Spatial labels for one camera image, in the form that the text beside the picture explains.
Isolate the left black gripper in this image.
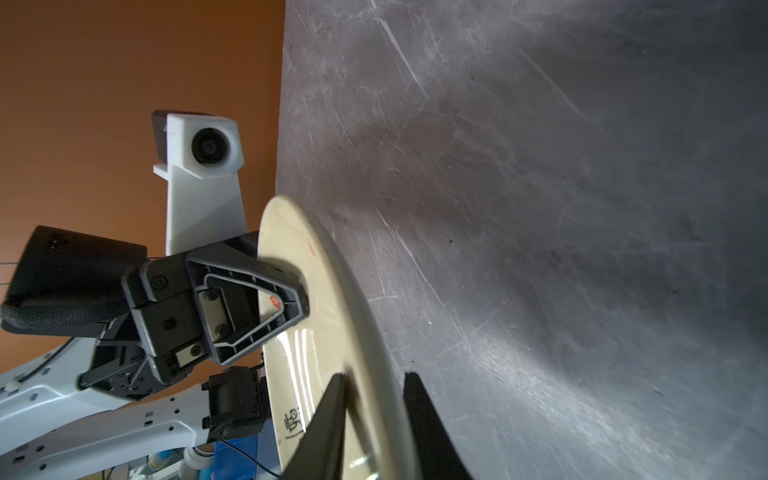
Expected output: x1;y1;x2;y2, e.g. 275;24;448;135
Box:
1;226;309;401

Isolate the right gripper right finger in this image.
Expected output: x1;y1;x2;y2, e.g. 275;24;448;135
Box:
403;372;472;480

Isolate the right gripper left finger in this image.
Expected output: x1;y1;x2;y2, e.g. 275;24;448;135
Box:
281;373;346;480

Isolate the cream yellow plate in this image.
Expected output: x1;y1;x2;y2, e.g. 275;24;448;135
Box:
258;195;422;479

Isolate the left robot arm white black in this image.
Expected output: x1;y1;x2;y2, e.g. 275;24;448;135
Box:
1;226;309;479

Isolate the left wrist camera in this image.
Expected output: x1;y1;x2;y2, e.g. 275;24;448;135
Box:
151;110;248;256

